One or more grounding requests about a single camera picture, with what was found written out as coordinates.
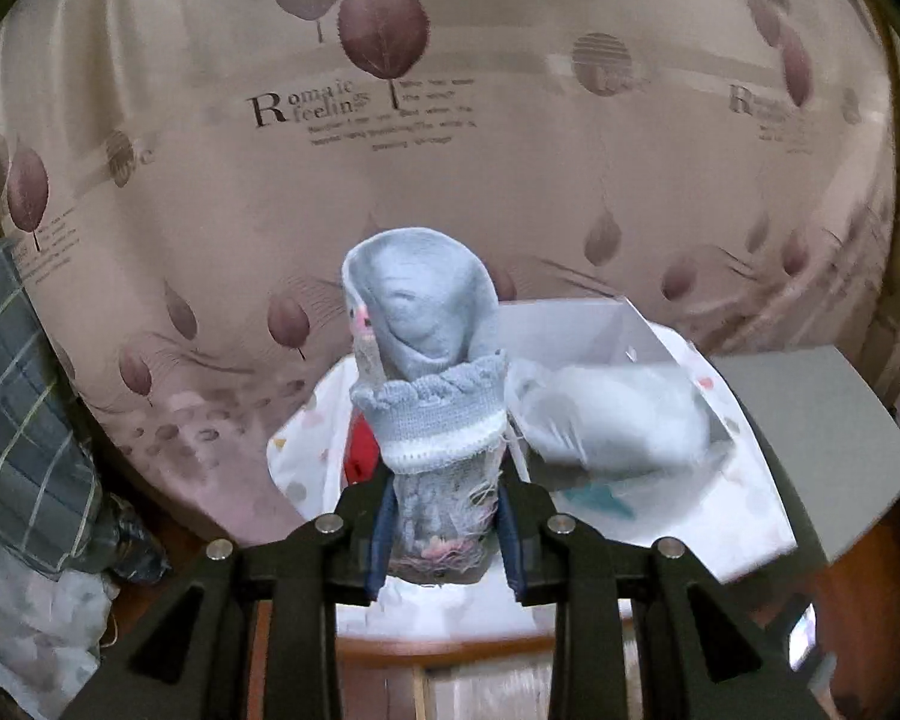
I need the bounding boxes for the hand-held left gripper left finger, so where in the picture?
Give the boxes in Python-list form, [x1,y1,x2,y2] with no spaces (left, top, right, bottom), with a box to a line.
[64,476,395,720]

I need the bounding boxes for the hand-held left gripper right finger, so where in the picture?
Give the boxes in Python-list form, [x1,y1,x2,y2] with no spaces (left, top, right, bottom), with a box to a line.
[495,476,826,720]

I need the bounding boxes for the red garment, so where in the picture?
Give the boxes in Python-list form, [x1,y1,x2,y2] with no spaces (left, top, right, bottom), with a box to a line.
[345,420,383,485]

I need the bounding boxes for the white garment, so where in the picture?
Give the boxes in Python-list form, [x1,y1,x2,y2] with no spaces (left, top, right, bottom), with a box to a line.
[506,360,710,470]

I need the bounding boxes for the white shoe box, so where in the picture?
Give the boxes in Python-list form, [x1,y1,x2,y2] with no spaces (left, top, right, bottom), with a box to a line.
[495,296,740,526]

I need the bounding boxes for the grey knitted sock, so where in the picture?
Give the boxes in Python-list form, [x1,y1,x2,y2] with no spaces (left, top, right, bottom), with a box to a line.
[341,226,511,586]

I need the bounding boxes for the grey appliance box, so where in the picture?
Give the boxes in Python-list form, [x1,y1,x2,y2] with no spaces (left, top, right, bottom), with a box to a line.
[709,345,900,571]

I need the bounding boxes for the white sheer patterned cloth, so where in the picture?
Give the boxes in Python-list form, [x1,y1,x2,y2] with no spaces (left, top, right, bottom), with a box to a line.
[0,517,121,720]

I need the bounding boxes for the beige leaf printed fabric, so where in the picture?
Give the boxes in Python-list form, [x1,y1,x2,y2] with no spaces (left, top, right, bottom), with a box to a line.
[0,0,900,548]

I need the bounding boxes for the grey plaid cloth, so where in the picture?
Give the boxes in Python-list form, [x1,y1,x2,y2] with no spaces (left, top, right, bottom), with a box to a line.
[0,236,166,586]

